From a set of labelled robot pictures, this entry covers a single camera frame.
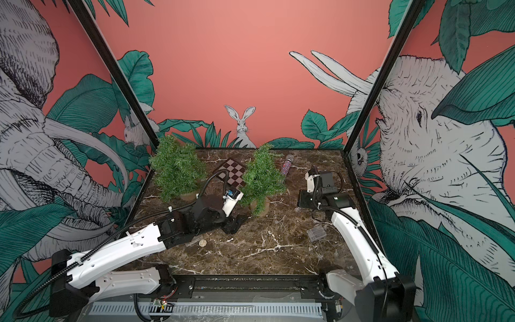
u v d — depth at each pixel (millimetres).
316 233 878
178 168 793
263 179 731
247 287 756
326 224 907
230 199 604
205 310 701
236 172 1074
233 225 617
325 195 589
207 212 511
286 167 1078
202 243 828
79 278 395
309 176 729
